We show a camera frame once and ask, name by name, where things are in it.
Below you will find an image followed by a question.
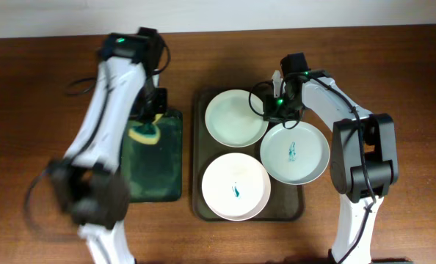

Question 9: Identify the pale green plate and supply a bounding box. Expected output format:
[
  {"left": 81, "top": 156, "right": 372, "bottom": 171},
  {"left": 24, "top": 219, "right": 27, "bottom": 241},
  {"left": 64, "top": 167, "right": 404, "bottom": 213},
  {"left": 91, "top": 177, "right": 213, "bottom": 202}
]
[{"left": 260, "top": 122, "right": 330, "bottom": 186}]

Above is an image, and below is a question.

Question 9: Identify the white plate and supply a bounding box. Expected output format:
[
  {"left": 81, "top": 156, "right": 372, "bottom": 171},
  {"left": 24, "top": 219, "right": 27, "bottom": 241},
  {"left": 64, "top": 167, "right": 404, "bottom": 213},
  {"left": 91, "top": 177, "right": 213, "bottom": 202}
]
[
  {"left": 205, "top": 89, "right": 269, "bottom": 147},
  {"left": 201, "top": 153, "right": 271, "bottom": 221}
]

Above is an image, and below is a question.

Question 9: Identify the green and yellow sponge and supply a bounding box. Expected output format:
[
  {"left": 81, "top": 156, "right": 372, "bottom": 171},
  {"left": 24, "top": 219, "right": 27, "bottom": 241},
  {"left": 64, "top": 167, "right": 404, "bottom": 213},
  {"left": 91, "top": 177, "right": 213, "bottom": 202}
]
[{"left": 128, "top": 114, "right": 163, "bottom": 145}]

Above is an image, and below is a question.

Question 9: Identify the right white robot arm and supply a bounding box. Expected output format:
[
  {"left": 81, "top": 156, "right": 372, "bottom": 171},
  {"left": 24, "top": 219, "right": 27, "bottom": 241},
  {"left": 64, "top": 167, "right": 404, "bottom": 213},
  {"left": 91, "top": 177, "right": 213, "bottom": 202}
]
[{"left": 260, "top": 53, "right": 399, "bottom": 263}]

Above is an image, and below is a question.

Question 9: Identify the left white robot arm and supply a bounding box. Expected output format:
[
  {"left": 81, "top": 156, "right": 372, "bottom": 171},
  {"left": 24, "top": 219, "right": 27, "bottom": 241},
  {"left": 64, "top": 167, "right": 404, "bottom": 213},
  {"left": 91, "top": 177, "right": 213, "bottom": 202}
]
[{"left": 46, "top": 27, "right": 170, "bottom": 263}]

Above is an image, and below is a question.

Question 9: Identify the large brown serving tray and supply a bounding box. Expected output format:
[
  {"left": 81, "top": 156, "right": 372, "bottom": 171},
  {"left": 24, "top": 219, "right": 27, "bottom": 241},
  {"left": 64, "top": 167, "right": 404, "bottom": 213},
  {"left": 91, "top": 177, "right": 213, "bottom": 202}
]
[{"left": 191, "top": 87, "right": 305, "bottom": 222}]

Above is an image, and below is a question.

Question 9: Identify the small dark green tray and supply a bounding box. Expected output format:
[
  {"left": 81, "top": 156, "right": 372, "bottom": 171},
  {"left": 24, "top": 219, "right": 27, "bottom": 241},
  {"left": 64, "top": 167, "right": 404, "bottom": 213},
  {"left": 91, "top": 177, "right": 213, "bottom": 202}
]
[{"left": 120, "top": 109, "right": 183, "bottom": 203}]

